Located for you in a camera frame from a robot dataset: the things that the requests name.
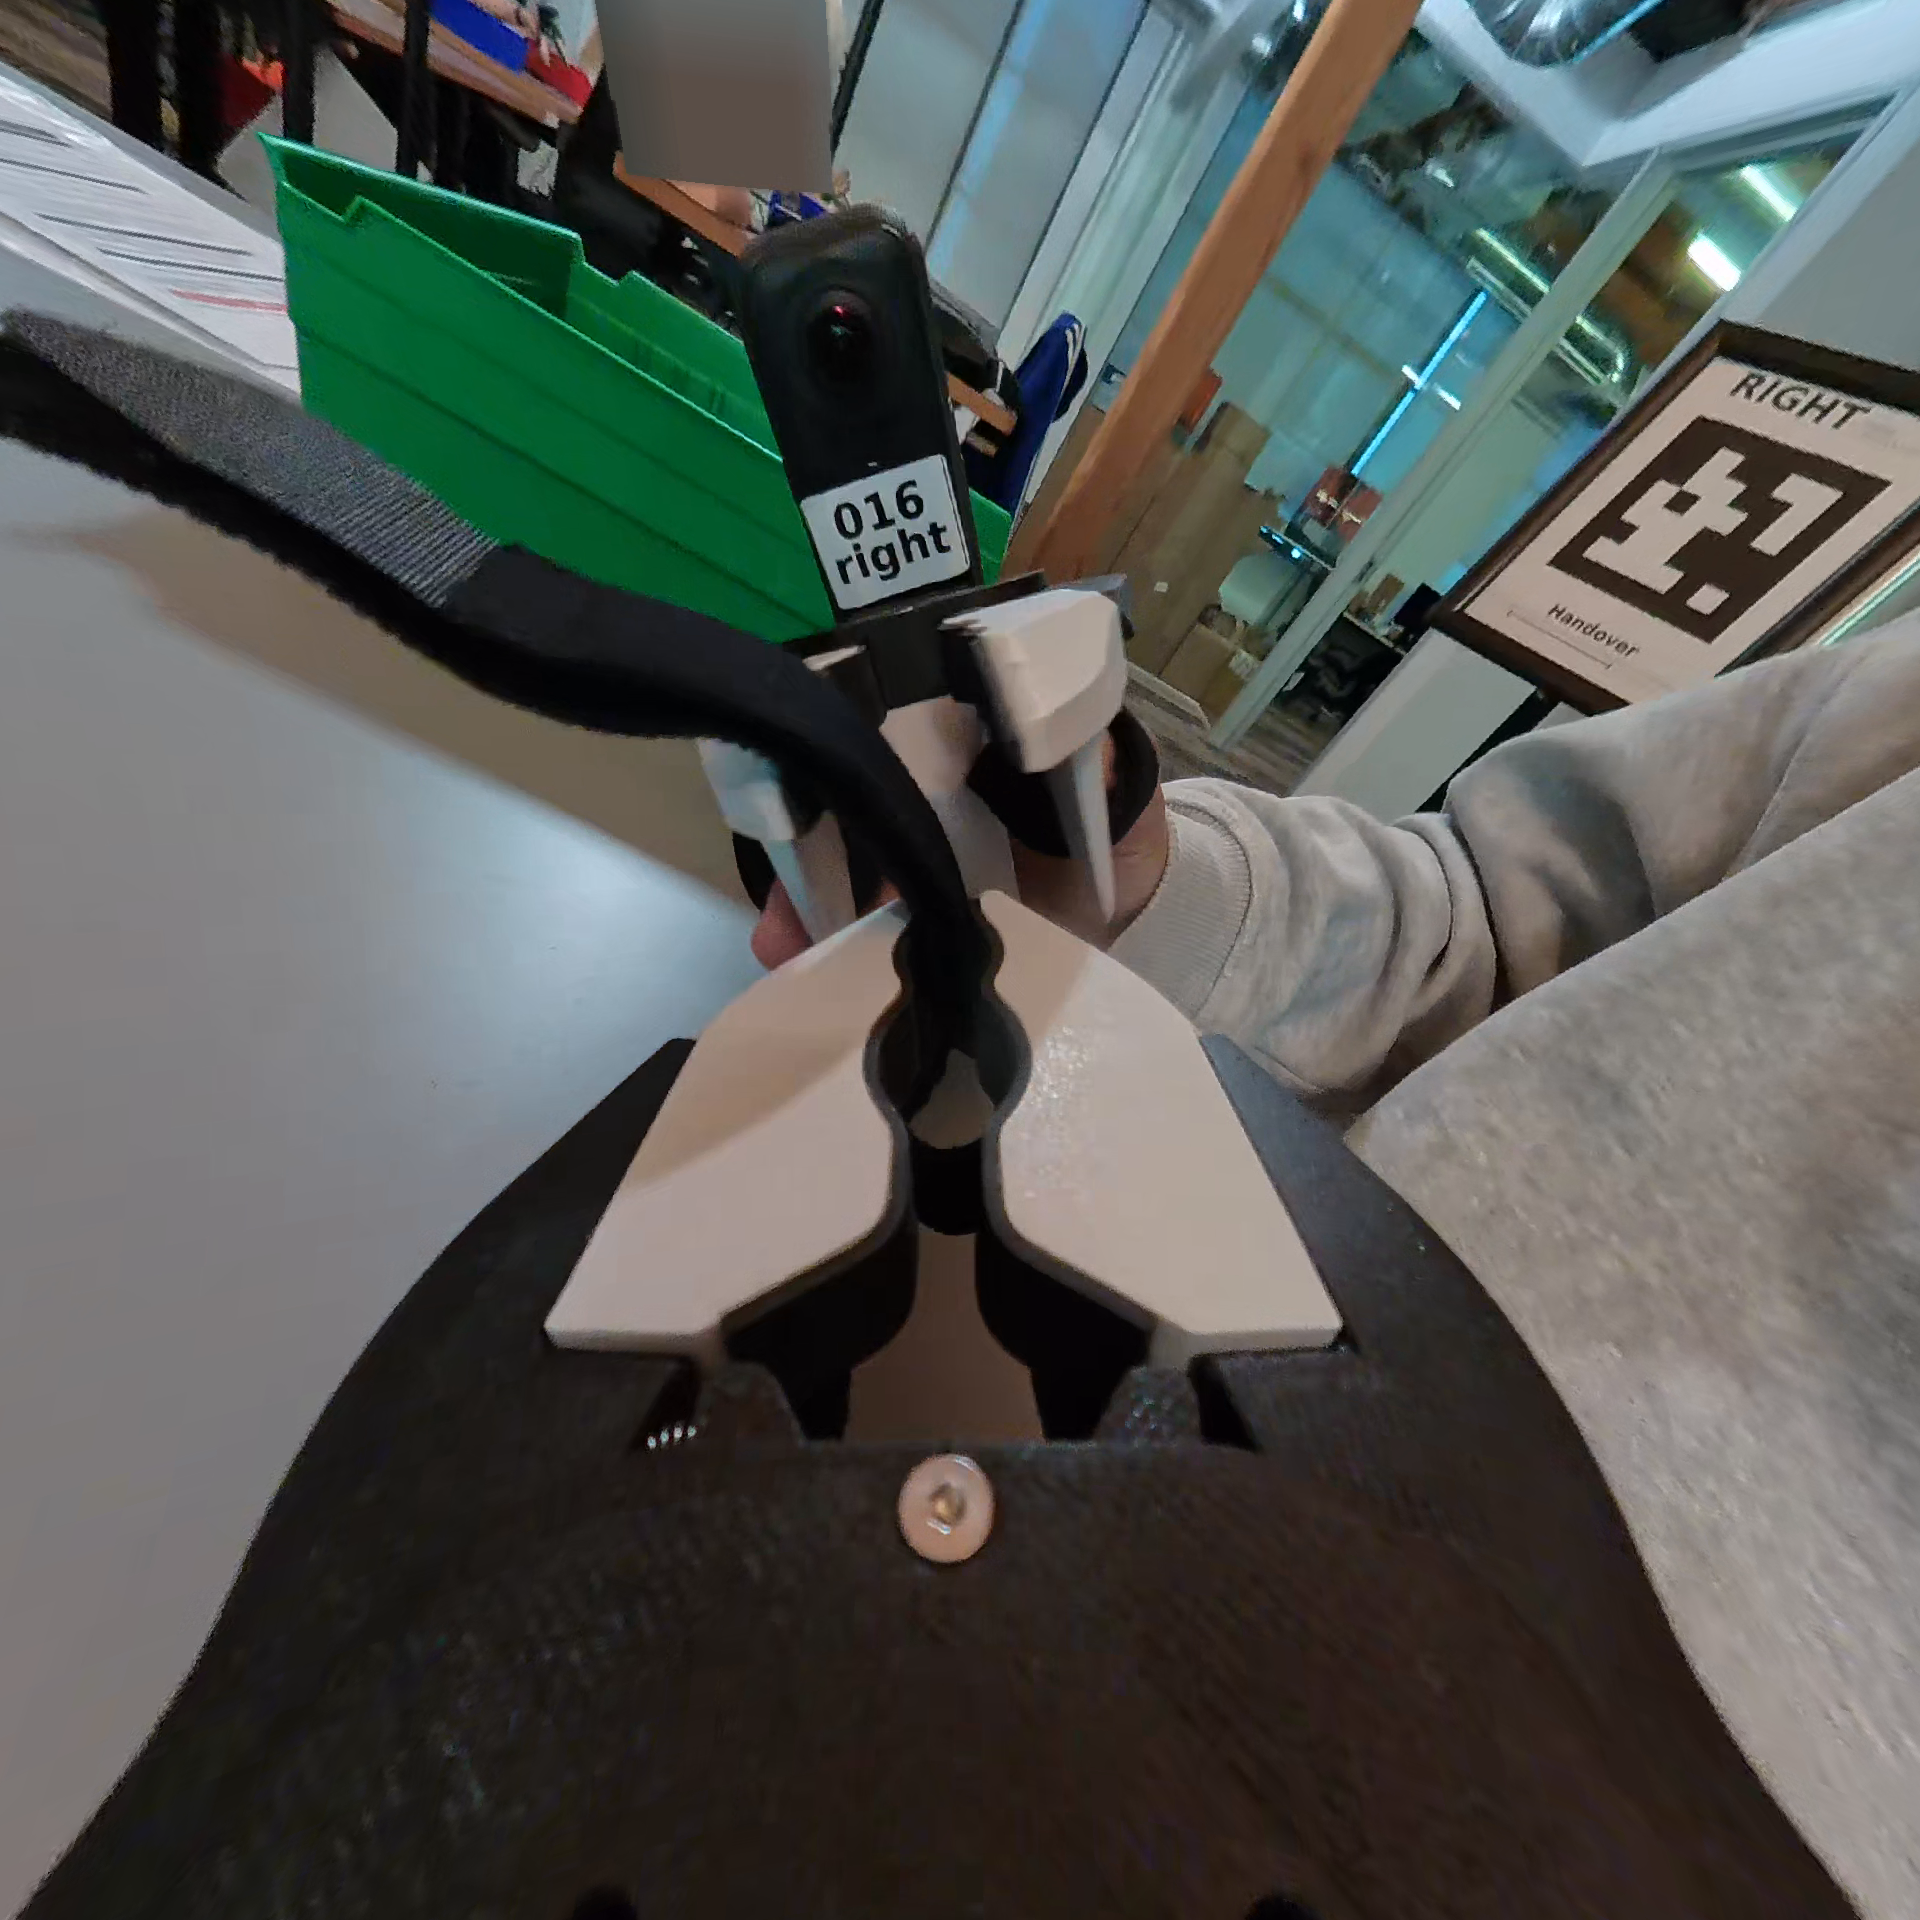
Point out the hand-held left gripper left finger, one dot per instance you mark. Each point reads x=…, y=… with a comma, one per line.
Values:
x=720, y=1200

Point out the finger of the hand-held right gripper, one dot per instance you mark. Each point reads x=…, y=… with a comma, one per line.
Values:
x=1059, y=661
x=763, y=809

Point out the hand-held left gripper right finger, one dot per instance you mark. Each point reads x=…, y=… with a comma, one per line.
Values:
x=1154, y=1184

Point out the person's right forearm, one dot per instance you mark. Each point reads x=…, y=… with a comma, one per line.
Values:
x=1425, y=885

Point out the grey desk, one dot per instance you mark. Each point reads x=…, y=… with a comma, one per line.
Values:
x=300, y=1050

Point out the person's right hand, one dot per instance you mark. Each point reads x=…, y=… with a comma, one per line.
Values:
x=1132, y=879

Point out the stack of cardboard boxes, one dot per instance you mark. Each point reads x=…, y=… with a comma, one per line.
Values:
x=1201, y=495

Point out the green storage bin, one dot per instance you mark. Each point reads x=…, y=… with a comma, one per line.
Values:
x=523, y=404

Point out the wooden workbench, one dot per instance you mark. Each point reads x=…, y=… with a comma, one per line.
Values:
x=480, y=59

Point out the person's grey sweatshirt torso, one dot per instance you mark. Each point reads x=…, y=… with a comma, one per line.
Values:
x=1724, y=1349

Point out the framed marker poster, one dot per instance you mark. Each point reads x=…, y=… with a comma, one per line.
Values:
x=1711, y=511

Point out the printed paper sheet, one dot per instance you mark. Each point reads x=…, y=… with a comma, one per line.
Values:
x=136, y=241

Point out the wooden post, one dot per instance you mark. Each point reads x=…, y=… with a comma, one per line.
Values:
x=1243, y=255

